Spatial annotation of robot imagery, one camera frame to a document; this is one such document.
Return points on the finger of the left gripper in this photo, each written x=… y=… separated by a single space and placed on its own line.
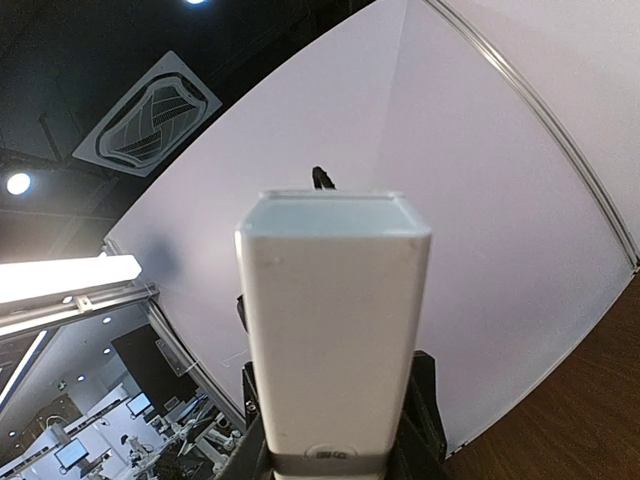
x=321 y=179

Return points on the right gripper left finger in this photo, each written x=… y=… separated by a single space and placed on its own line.
x=252 y=460

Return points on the bright strip light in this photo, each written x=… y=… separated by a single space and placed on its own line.
x=29 y=280

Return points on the ceiling air conditioner vent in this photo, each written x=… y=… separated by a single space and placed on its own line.
x=151 y=120

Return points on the right aluminium frame post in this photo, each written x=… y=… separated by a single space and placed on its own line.
x=550 y=123

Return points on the slim white remote control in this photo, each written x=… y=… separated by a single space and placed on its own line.
x=332 y=287

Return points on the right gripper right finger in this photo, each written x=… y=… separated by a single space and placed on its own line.
x=420 y=446

